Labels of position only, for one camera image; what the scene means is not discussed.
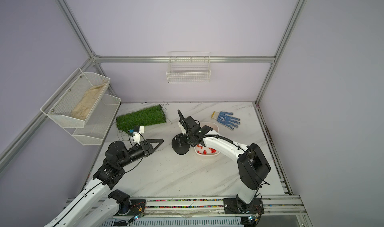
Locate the white wire wall basket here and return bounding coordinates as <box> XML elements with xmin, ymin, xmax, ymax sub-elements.
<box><xmin>166</xmin><ymin>51</ymin><xmax>211</xmax><ymax>84</ymax></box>

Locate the upper white mesh shelf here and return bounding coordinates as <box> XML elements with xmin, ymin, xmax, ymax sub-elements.
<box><xmin>40</xmin><ymin>68</ymin><xmax>110</xmax><ymax>129</ymax></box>

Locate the lower white mesh shelf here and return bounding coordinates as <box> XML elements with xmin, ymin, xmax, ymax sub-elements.
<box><xmin>72</xmin><ymin>94</ymin><xmax>121</xmax><ymax>146</ymax></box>

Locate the black round screw base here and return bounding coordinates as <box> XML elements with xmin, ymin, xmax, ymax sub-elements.
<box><xmin>172</xmin><ymin>134</ymin><xmax>191</xmax><ymax>155</ymax></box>

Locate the white mesh shelf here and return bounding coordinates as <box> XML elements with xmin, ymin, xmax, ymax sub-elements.
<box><xmin>72</xmin><ymin>94</ymin><xmax>121</xmax><ymax>146</ymax></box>
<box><xmin>40</xmin><ymin>68</ymin><xmax>110</xmax><ymax>129</ymax></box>

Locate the beige cloth glove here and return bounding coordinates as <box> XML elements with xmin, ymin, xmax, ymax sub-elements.
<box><xmin>71</xmin><ymin>83</ymin><xmax>107</xmax><ymax>121</ymax></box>

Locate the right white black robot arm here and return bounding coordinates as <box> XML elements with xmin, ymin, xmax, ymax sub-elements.
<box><xmin>172</xmin><ymin>114</ymin><xmax>271</xmax><ymax>214</ymax></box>

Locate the green artificial grass mat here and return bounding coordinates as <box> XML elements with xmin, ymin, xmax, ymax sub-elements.
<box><xmin>116</xmin><ymin>104</ymin><xmax>167</xmax><ymax>133</ymax></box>

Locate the aluminium mounting rail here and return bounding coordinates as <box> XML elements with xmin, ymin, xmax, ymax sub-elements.
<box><xmin>64</xmin><ymin>195</ymin><xmax>307</xmax><ymax>219</ymax></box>

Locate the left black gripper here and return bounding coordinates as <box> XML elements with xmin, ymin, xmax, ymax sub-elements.
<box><xmin>119</xmin><ymin>139</ymin><xmax>164</xmax><ymax>168</ymax></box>

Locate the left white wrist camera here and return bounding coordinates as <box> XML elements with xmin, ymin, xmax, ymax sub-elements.
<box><xmin>129</xmin><ymin>126</ymin><xmax>145</xmax><ymax>144</ymax></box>

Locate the white plastic tray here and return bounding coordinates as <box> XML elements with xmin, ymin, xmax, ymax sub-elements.
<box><xmin>194</xmin><ymin>123</ymin><xmax>220</xmax><ymax>157</ymax></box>

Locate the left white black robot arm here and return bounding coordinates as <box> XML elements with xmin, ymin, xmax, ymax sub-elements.
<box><xmin>46</xmin><ymin>139</ymin><xmax>164</xmax><ymax>227</ymax></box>

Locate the blue dotted work glove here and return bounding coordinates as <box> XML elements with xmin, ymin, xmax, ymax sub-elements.
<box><xmin>211</xmin><ymin>111</ymin><xmax>241</xmax><ymax>131</ymax></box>

